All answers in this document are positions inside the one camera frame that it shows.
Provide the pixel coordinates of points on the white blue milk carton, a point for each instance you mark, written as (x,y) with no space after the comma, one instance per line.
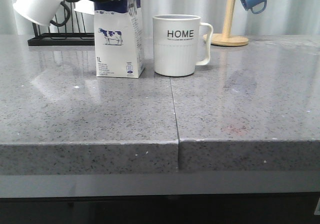
(118,39)

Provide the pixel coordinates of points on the cream HOME mug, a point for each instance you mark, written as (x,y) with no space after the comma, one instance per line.
(175,42)

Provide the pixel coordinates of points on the wooden mug tree stand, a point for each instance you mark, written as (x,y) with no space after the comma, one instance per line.
(225,38)

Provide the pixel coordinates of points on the white mug black handle right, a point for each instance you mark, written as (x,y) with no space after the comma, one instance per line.
(85,7)

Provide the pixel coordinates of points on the white mug black handle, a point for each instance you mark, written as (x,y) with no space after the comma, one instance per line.
(85,7)
(41,12)

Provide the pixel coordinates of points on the white mug black handle left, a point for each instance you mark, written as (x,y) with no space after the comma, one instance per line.
(41,12)

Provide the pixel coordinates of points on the black wire mug rack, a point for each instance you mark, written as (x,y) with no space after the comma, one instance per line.
(78,31)

